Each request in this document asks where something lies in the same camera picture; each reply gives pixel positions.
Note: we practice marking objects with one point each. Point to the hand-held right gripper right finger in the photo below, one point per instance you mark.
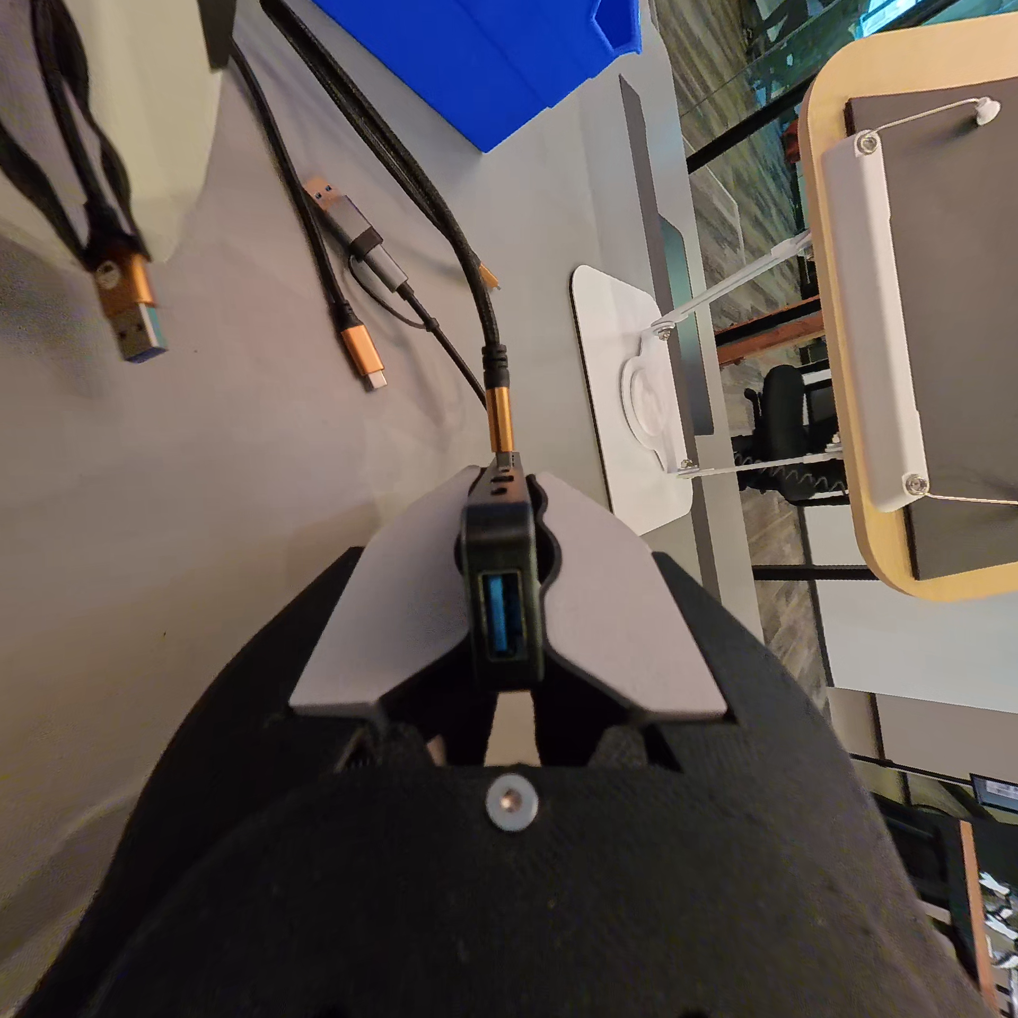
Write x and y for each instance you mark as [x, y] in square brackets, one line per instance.
[628, 628]

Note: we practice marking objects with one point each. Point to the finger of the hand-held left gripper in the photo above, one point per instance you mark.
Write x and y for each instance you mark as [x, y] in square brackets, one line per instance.
[167, 119]

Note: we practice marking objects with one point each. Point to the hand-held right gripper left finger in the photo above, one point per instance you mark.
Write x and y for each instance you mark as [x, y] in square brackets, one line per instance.
[374, 612]

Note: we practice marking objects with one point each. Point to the dark grey usb hub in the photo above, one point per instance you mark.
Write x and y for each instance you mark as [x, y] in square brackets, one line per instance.
[503, 541]

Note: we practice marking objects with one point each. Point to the blue plastic bin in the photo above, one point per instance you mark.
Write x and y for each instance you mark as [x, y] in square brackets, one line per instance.
[477, 63]

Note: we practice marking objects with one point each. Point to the black office chair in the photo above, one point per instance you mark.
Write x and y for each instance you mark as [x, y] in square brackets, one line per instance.
[783, 405]

